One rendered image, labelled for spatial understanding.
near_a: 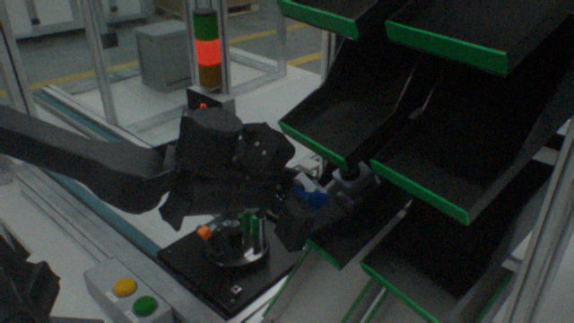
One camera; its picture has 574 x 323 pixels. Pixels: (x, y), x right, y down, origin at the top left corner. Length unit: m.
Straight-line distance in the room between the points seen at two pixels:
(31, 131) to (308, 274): 0.50
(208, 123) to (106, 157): 0.12
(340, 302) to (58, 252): 0.76
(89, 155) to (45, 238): 0.83
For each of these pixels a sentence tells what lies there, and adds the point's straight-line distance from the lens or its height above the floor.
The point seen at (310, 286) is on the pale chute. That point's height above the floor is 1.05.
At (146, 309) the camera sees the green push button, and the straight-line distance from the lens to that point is 0.95.
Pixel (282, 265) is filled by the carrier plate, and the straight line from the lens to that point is 1.00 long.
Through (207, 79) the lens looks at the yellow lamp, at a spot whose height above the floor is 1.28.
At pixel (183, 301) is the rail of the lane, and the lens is 0.98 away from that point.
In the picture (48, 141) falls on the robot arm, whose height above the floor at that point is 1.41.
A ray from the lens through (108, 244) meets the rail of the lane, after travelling 1.13.
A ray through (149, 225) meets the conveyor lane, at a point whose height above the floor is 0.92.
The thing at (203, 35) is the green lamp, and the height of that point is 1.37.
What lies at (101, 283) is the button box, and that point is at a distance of 1.04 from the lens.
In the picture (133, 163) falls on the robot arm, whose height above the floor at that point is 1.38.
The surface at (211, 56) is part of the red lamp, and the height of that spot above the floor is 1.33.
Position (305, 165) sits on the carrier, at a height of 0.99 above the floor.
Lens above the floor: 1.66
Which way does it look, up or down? 32 degrees down
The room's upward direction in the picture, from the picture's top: straight up
